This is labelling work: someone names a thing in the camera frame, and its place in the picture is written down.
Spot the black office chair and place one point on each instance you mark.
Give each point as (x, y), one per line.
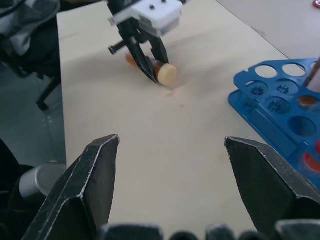
(42, 62)

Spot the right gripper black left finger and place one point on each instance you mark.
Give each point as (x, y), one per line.
(82, 190)

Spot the orange test tube with cork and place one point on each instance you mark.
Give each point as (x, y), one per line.
(167, 74)

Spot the blue test tube rack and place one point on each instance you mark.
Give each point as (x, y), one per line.
(272, 117)

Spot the grey cylindrical object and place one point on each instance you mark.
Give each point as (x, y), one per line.
(37, 178)

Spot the grey garment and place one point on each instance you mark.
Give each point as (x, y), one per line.
(17, 27)

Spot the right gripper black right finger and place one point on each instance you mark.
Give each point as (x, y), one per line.
(270, 185)

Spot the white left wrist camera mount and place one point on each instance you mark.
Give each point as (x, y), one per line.
(160, 15)

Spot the red liquid test tube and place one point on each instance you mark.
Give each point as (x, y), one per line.
(312, 161)

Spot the small red round object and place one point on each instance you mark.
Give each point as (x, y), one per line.
(316, 3)

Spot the orange liquid test tube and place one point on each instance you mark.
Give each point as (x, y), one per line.
(307, 100)

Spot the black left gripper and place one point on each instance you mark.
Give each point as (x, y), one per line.
(128, 30)

